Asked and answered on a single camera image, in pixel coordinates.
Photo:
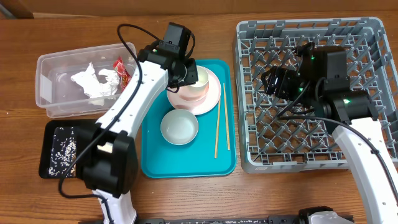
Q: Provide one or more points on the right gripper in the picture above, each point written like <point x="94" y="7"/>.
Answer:
<point x="282" y="75"/>

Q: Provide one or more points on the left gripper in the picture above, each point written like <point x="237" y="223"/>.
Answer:
<point x="192" y="74"/>

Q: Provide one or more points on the white cup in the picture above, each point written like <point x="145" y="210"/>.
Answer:
<point x="202" y="81"/>

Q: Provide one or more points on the grey bowl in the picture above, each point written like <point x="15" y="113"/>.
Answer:
<point x="179" y="127"/>

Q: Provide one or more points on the red snack wrapper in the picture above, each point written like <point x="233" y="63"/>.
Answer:
<point x="120" y="69"/>

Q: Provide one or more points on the white tissue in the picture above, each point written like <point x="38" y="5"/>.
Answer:
<point x="92" y="87"/>

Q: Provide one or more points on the white rice with food scrap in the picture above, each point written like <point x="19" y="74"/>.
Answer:
<point x="63" y="150"/>

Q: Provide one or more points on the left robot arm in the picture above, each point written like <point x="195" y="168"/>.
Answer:
<point x="106" y="158"/>

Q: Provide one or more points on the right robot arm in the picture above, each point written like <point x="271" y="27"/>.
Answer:
<point x="322" y="83"/>

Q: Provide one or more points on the grey dishwasher rack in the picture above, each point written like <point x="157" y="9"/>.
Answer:
<point x="269" y="145"/>

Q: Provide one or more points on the clear plastic waste bin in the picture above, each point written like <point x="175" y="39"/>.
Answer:
<point x="61" y="97"/>

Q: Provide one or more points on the pink shallow bowl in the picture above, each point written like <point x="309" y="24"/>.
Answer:
<point x="184" y="94"/>

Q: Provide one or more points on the pink round plate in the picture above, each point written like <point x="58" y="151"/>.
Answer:
<point x="197" y="107"/>

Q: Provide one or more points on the right wooden chopstick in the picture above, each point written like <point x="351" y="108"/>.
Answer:
<point x="226" y="117"/>

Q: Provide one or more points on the wooden chopstick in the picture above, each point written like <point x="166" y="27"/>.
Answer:
<point x="226" y="117"/>
<point x="217" y="129"/>

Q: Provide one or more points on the left wooden chopstick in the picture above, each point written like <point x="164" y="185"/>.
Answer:
<point x="217" y="129"/>

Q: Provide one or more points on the teal serving tray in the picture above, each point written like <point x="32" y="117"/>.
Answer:
<point x="161" y="159"/>

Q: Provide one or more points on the black plastic tray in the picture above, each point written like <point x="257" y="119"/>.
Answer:
<point x="48" y="139"/>

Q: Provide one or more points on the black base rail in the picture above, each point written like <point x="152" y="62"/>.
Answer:
<point x="302" y="217"/>

